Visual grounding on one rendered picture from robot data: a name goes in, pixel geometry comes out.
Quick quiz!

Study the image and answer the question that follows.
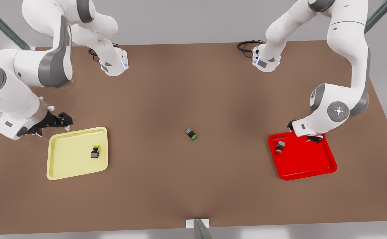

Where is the red tray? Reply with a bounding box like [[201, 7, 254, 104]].
[[268, 131, 337, 181]]

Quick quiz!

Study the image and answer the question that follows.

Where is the yellow tray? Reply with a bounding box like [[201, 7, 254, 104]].
[[46, 127, 109, 181]]

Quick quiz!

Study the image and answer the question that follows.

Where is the black cable loop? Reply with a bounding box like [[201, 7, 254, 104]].
[[88, 43, 121, 62], [237, 40, 265, 59]]

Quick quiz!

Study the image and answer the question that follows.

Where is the silver frame post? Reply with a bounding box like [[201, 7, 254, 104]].
[[364, 0, 387, 34], [186, 219, 214, 239], [0, 3, 36, 51]]

